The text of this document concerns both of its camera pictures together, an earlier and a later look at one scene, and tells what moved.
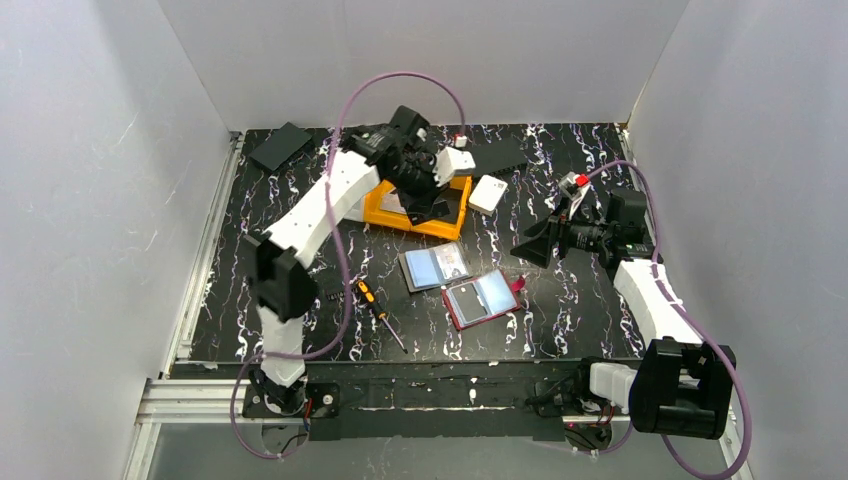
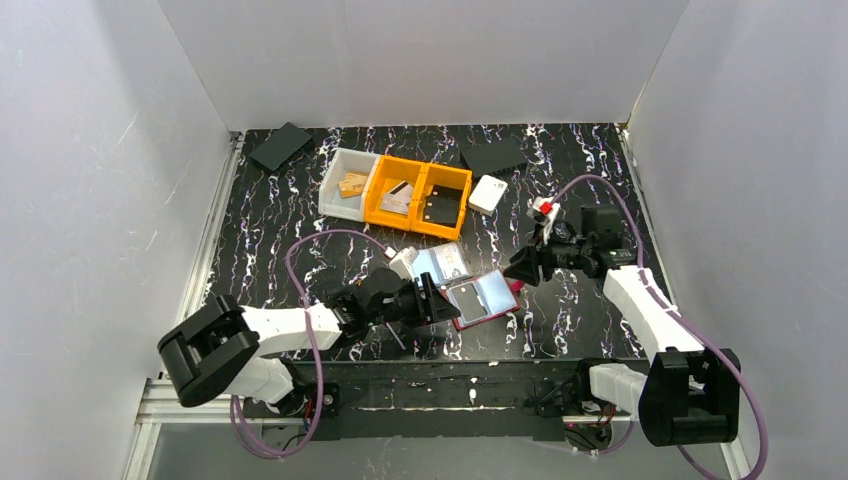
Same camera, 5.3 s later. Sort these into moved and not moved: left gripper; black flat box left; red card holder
Moved: left gripper
Not moved: black flat box left; red card holder
